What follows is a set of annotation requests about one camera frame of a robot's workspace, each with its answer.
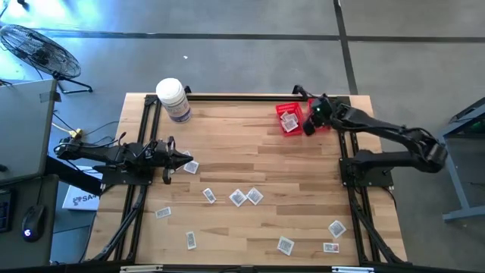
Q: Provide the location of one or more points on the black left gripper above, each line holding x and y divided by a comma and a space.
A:
164, 155

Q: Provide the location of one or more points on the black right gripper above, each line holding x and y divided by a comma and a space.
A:
320, 110

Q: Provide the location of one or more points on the white square printed packet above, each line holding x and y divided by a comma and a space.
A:
191, 167
255, 196
285, 245
336, 228
186, 153
238, 197

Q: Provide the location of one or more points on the small white rectangular packet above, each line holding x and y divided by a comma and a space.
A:
163, 212
191, 240

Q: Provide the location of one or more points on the white packet red print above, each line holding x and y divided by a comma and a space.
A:
330, 247

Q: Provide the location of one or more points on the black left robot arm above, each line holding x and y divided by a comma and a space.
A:
113, 153

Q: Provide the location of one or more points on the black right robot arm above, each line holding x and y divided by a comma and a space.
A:
379, 129

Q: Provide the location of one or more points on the red plastic basket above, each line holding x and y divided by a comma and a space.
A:
309, 106
295, 107

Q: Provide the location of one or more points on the white wipes canister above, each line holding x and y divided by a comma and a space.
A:
172, 95

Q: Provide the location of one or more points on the white printed cardboard box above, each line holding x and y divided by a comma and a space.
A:
81, 199

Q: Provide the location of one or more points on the large grey flat panel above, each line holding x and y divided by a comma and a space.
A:
22, 129

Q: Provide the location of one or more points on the black computer mouse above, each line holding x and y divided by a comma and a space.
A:
33, 223

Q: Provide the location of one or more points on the black floor fan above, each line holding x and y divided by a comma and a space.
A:
41, 53

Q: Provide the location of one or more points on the black keyboard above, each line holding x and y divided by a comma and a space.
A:
5, 210

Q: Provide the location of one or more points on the dark grey desk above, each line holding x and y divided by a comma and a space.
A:
15, 250

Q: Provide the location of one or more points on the black frame clamp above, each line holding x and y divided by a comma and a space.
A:
187, 90
300, 91

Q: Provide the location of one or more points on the silver aluminium bracket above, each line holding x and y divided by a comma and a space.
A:
140, 268
352, 269

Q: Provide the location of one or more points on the blue-grey metal cart frame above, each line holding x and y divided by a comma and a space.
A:
464, 213

